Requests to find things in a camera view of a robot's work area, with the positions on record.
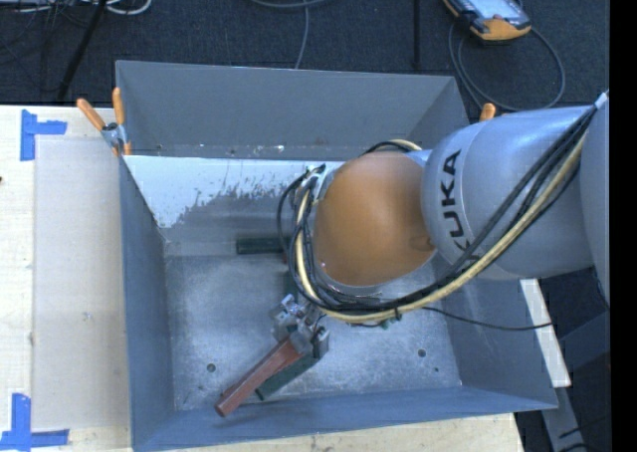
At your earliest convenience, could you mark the dark green flat block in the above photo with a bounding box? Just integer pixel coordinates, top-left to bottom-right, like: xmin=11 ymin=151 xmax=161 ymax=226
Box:
xmin=235 ymin=236 xmax=292 ymax=256
xmin=254 ymin=352 xmax=319 ymax=402

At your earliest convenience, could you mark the pale wood flat board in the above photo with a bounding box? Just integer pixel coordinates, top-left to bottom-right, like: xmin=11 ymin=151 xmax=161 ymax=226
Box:
xmin=31 ymin=134 xmax=131 ymax=432

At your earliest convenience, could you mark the red-brown block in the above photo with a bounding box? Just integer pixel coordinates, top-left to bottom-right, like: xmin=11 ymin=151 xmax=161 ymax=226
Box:
xmin=214 ymin=338 xmax=303 ymax=418

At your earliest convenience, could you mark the grey metal bin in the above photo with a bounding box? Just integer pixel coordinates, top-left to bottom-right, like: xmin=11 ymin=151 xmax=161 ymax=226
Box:
xmin=114 ymin=59 xmax=560 ymax=452

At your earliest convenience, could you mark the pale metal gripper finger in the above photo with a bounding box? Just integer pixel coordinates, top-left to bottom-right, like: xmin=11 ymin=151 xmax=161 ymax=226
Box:
xmin=292 ymin=325 xmax=330 ymax=359
xmin=270 ymin=309 xmax=302 ymax=342

